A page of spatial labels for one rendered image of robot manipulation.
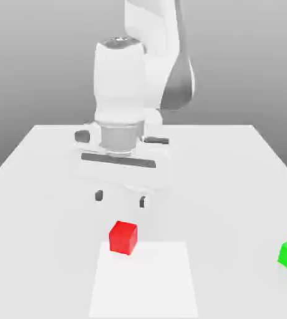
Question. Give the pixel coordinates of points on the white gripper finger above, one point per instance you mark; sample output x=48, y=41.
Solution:
x=98, y=195
x=142, y=201

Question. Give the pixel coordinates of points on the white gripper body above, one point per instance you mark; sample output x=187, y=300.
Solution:
x=118, y=172

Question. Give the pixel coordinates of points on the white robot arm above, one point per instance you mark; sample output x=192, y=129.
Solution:
x=118, y=82

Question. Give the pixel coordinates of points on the small red cube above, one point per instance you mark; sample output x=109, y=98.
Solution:
x=122, y=238

